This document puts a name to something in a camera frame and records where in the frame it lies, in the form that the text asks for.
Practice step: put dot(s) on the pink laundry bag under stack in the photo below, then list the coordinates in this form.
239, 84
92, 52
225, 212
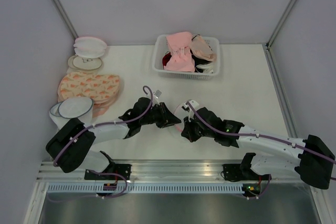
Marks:
100, 109

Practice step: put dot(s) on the white plastic perforated basket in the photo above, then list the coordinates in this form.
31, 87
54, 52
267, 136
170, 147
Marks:
161, 48

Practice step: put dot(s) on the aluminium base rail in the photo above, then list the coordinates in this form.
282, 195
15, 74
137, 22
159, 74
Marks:
149, 171

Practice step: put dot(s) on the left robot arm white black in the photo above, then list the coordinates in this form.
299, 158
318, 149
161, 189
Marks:
70, 148

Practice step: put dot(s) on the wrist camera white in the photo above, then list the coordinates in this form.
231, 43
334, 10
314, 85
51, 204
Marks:
190, 106
156, 97

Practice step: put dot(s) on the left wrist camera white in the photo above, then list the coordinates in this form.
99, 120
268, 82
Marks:
156, 97

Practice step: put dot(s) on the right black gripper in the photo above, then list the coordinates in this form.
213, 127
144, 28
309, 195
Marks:
187, 131

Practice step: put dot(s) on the dark red black bra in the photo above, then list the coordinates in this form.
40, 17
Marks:
166, 58

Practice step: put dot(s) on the grey-trimmed white mesh laundry bag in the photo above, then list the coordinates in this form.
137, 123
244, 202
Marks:
75, 107

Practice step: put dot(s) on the left aluminium frame post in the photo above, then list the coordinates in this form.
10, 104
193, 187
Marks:
65, 18

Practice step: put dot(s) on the white bra in basket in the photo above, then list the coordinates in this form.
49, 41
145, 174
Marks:
205, 68

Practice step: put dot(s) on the aluminium frame post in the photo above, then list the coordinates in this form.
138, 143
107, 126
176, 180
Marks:
65, 18
291, 4

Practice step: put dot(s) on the beige bra in basket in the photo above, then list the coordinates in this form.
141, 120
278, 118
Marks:
201, 50

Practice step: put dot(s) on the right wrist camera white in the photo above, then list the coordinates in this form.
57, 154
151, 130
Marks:
190, 106

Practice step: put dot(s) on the carrot print laundry bag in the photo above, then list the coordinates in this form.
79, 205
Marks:
99, 87

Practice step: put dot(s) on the white slotted cable duct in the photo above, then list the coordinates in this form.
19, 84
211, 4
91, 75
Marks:
183, 188

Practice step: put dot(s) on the right aluminium frame post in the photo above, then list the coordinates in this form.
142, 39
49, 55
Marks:
291, 4

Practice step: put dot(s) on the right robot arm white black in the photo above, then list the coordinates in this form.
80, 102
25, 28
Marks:
306, 158

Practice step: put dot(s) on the white mesh laundry bag pink zipper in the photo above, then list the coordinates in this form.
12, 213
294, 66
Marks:
183, 111

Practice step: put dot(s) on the pink bra in basket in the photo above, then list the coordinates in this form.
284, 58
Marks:
181, 60

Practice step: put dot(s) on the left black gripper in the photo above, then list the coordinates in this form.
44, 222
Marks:
166, 116

